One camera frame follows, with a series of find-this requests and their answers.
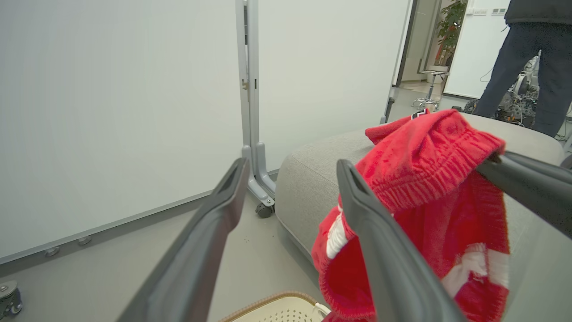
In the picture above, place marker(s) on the cream laundry basket brown rim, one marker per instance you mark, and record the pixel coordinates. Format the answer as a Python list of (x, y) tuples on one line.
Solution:
[(277, 311)]

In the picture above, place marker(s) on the black caster wheel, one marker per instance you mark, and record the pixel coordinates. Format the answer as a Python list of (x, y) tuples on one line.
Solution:
[(264, 210), (9, 299)]

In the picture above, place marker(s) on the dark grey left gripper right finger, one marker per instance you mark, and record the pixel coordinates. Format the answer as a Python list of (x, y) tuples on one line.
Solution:
[(393, 268)]

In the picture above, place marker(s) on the grey partition bottom rail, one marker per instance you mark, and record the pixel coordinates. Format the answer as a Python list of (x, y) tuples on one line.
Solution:
[(111, 230)]

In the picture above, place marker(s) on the white wall switch plate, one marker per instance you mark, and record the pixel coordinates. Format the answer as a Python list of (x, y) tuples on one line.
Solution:
[(499, 11), (477, 12)]

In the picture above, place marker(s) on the red shorts with white stripes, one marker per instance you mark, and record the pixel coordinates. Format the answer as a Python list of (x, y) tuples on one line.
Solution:
[(424, 147)]

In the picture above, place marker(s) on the green potted plant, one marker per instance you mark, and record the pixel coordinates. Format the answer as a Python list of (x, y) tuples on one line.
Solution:
[(451, 27)]

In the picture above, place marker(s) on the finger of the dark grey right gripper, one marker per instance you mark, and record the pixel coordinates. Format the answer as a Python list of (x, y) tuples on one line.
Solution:
[(536, 197), (545, 169)]

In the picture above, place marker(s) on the person in dark clothes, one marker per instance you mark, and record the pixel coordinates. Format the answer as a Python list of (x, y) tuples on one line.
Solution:
[(554, 67)]

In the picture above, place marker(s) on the dark door frame post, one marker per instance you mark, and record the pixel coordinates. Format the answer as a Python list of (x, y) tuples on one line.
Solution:
[(405, 44)]

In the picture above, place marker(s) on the metal bar stool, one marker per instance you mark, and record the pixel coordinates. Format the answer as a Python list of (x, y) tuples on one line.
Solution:
[(434, 72)]

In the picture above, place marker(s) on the white partition panel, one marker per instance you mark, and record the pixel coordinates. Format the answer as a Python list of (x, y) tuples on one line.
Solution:
[(326, 67), (111, 112)]

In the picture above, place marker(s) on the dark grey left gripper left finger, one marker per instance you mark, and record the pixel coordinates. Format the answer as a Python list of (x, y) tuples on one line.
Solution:
[(187, 264)]

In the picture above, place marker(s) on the light grey fabric sofa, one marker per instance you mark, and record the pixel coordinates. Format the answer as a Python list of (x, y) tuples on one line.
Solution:
[(308, 179)]

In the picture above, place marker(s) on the small grey rail knob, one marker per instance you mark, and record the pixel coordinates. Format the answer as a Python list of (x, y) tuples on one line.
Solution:
[(51, 251), (85, 240)]

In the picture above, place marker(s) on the grey metal partition post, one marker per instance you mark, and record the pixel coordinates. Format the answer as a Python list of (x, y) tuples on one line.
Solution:
[(252, 89)]

